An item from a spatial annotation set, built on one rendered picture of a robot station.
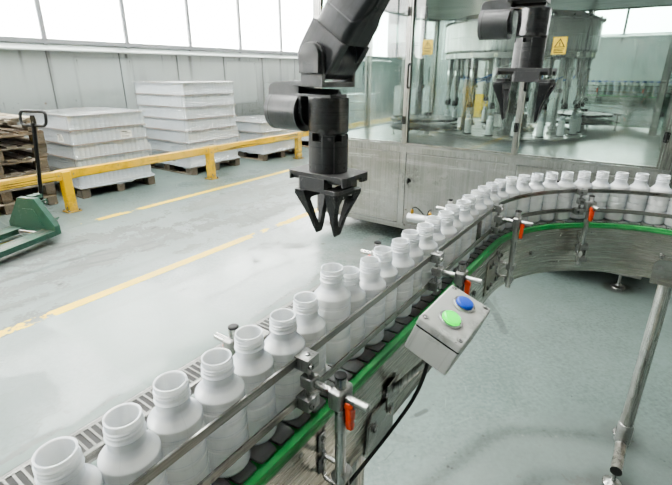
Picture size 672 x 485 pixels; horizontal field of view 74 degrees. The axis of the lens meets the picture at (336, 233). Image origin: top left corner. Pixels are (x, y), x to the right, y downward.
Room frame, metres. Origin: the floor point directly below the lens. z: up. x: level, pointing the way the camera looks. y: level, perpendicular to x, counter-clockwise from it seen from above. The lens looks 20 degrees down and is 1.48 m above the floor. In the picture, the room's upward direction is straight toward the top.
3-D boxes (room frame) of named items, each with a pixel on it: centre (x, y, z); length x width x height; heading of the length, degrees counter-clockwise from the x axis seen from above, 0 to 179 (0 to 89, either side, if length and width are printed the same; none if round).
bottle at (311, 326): (0.60, 0.05, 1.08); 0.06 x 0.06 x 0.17
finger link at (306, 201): (0.65, 0.02, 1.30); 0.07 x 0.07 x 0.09; 55
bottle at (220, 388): (0.45, 0.14, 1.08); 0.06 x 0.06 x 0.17
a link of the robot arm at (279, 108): (0.67, 0.04, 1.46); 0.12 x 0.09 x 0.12; 55
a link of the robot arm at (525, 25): (0.93, -0.37, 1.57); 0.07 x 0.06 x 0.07; 56
